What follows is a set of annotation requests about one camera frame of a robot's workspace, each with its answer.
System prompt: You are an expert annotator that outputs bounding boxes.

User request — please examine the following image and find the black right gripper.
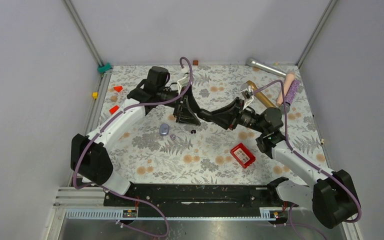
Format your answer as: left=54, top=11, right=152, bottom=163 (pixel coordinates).
left=208, top=96, right=267, bottom=134

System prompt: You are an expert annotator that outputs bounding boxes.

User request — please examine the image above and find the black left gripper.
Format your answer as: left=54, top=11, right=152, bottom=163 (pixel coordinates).
left=158, top=84, right=203, bottom=126

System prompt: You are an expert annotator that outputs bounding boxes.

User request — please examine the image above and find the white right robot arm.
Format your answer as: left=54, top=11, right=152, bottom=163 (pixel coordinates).
left=195, top=98, right=362, bottom=229

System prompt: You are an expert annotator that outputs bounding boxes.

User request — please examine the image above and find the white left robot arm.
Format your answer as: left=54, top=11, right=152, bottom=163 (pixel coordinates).
left=70, top=66, right=194, bottom=206

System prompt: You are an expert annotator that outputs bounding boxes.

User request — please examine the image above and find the lavender oval case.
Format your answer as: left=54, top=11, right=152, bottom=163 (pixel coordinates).
left=159, top=123, right=170, bottom=136

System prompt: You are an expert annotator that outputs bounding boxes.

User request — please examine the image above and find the red parts bin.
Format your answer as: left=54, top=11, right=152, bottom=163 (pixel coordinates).
left=230, top=143, right=256, bottom=169

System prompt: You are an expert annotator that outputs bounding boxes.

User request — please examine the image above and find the gold microphone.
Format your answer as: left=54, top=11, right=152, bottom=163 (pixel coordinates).
left=246, top=80, right=276, bottom=108

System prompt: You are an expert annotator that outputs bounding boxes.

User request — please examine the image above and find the floral table mat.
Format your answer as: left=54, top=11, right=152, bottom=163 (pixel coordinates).
left=81, top=64, right=335, bottom=186

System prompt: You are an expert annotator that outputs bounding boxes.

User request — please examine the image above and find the silver microphone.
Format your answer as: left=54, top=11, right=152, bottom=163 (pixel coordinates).
left=245, top=57, right=286, bottom=77

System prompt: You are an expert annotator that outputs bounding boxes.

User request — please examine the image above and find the purple glitter microphone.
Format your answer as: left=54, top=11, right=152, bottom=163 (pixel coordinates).
left=279, top=79, right=301, bottom=115

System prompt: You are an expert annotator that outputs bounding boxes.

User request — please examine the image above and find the red wedge block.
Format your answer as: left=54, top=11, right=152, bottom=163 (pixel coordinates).
left=113, top=85, right=123, bottom=93

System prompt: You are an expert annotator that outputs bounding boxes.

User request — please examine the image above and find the red rectangular block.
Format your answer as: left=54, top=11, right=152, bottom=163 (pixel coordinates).
left=109, top=105, right=119, bottom=115

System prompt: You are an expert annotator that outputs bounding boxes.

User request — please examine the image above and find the plain wooden cube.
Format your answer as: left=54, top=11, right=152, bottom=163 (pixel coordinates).
left=110, top=95, right=118, bottom=102

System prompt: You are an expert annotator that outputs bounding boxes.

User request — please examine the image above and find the pink microphone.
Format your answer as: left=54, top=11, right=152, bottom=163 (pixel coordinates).
left=276, top=71, right=296, bottom=107

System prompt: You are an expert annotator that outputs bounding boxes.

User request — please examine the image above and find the teal arch block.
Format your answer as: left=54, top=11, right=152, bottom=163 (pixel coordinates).
left=97, top=62, right=112, bottom=74

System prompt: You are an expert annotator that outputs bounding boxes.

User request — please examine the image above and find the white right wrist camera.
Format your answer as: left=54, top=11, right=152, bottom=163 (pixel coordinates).
left=240, top=83, right=254, bottom=110

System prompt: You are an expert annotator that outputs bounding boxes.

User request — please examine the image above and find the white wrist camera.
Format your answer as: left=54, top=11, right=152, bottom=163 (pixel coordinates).
left=176, top=67, right=191, bottom=93
left=240, top=83, right=254, bottom=110

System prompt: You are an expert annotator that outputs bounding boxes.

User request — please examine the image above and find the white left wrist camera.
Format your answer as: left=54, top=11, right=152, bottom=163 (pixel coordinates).
left=176, top=67, right=191, bottom=93

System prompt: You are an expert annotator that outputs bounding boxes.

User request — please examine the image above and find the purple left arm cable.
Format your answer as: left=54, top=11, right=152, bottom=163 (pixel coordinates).
left=71, top=56, right=195, bottom=239

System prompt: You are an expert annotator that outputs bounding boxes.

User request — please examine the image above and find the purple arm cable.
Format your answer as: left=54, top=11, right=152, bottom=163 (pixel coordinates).
left=71, top=56, right=195, bottom=239
left=251, top=79, right=362, bottom=240

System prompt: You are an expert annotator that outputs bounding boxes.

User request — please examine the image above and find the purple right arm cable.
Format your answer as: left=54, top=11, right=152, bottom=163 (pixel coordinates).
left=251, top=79, right=362, bottom=240

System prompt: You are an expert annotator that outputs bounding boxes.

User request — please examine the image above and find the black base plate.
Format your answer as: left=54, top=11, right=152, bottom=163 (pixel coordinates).
left=103, top=183, right=292, bottom=219

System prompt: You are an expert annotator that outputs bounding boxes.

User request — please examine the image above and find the white slotted cable duct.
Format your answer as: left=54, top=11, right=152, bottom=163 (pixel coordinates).
left=65, top=209, right=279, bottom=222

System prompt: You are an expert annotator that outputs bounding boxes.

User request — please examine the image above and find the aluminium frame post right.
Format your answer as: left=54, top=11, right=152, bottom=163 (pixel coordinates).
left=295, top=0, right=338, bottom=69

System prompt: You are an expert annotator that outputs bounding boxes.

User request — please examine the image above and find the aluminium frame post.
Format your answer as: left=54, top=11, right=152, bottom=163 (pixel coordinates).
left=295, top=0, right=338, bottom=69
left=62, top=0, right=104, bottom=67

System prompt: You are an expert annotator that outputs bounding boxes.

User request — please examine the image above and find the aluminium frame post left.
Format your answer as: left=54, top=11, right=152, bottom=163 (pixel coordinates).
left=62, top=0, right=104, bottom=67

